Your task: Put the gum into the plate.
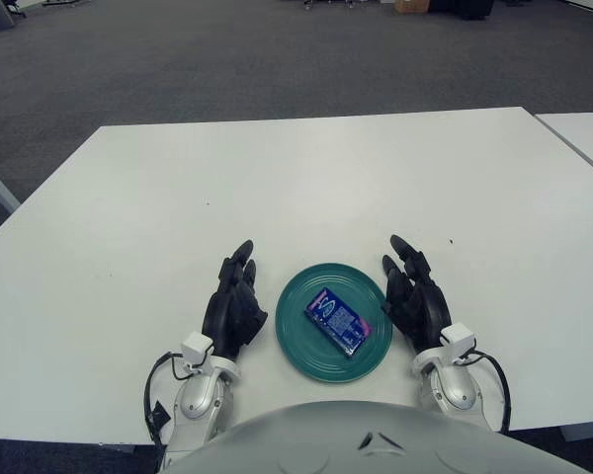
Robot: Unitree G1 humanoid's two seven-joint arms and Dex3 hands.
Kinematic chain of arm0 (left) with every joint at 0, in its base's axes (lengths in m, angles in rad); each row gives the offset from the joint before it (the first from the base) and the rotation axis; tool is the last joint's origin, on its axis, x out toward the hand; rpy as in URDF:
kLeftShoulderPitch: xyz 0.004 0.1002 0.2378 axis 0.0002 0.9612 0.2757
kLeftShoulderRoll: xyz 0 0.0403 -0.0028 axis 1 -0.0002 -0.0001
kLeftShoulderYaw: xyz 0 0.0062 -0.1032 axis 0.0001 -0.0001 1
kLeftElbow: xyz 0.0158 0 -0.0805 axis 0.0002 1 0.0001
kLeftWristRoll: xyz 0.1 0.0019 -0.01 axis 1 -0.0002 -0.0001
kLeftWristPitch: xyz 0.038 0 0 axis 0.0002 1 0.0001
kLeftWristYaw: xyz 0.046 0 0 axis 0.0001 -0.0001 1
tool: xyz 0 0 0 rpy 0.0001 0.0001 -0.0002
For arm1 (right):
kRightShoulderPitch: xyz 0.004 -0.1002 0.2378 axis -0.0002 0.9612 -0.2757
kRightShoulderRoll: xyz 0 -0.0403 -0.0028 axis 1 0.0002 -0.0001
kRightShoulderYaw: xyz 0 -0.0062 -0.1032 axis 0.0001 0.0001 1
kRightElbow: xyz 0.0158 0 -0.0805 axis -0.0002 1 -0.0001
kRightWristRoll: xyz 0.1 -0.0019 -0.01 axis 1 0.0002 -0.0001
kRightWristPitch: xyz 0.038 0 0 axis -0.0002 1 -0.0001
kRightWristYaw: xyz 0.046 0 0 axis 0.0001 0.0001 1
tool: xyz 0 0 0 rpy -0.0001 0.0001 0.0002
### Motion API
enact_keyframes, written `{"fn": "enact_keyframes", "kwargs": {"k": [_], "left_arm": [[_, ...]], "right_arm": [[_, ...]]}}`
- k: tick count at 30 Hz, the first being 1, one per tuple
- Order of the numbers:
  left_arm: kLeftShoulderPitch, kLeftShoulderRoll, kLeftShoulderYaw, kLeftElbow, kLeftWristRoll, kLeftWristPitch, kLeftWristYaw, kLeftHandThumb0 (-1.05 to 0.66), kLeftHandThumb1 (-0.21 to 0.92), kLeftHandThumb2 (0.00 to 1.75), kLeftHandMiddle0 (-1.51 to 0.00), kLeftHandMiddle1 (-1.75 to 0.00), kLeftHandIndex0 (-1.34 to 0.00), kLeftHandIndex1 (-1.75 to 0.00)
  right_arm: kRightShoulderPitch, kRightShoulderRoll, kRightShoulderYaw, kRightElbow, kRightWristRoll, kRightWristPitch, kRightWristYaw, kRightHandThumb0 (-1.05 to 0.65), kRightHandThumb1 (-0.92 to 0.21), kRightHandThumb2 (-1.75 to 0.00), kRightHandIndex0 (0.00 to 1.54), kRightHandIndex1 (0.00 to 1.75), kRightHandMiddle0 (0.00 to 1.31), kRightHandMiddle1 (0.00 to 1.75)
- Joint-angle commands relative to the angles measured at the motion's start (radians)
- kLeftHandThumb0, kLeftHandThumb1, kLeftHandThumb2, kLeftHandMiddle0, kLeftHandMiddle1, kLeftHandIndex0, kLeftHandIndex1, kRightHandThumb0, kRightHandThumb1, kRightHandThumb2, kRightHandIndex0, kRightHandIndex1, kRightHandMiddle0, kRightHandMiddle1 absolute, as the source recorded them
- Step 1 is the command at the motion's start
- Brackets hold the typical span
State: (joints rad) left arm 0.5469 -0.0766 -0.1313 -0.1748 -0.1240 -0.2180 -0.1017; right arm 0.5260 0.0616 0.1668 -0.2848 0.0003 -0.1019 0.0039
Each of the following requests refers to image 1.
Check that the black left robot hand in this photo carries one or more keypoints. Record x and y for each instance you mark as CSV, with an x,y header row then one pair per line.
x,y
229,316

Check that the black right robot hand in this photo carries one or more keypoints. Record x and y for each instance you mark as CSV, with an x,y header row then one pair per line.
x,y
425,306

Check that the blue gum pack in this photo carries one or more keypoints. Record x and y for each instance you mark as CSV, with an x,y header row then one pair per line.
x,y
338,323

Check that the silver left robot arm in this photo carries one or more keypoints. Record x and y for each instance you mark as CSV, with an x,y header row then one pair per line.
x,y
197,395

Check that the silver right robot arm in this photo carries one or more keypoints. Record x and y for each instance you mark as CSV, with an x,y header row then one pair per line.
x,y
454,390

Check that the teal ribbed plate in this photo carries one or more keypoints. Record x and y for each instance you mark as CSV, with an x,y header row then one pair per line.
x,y
296,345

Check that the grey robot torso shell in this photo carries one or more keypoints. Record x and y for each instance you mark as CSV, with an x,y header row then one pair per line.
x,y
375,444

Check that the white adjoining table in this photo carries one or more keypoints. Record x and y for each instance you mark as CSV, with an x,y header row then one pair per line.
x,y
583,133

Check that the black background furniture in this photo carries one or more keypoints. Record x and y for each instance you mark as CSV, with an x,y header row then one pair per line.
x,y
462,8

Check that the brown cardboard box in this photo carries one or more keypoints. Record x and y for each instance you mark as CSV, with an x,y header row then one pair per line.
x,y
411,5

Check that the black office chair base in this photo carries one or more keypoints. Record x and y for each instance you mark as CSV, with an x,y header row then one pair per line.
x,y
351,3
309,3

